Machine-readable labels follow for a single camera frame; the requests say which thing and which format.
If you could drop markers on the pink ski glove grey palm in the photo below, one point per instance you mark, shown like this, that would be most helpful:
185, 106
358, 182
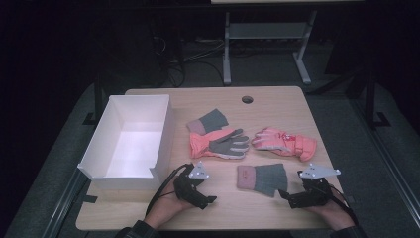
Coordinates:
201, 145

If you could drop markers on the white metal desk frame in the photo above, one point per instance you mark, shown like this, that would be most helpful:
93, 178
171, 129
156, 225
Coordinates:
227, 66

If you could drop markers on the pink ski glove white fingers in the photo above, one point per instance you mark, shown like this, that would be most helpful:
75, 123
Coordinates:
297, 145

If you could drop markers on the grey metal floor rail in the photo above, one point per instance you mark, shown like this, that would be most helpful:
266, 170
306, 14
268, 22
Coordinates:
389, 172
62, 208

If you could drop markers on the black metal stand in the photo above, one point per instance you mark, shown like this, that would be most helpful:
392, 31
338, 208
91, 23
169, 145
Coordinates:
369, 99
98, 99

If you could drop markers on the person's left hand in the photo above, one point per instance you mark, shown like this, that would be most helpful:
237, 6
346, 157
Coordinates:
165, 210

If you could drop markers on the person's right hand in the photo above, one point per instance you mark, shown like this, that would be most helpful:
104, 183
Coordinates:
333, 214

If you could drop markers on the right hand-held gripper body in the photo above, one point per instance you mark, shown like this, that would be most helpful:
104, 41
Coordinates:
317, 195

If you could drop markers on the grey knit glove pink cuff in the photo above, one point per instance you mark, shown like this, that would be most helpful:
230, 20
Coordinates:
269, 178
213, 120

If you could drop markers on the white rectangular box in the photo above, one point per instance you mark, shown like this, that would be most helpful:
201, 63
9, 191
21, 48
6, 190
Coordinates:
132, 148

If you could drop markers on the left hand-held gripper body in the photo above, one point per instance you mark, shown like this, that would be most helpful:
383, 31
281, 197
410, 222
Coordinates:
186, 188

